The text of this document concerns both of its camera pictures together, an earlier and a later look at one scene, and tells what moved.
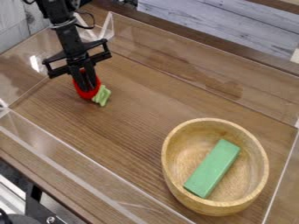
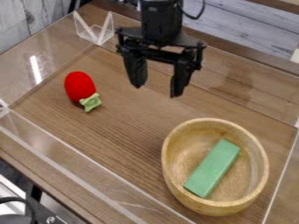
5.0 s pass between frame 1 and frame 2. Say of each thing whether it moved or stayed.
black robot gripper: moved
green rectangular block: stayed
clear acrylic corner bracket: stayed
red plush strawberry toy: moved
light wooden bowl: stayed
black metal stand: stayed
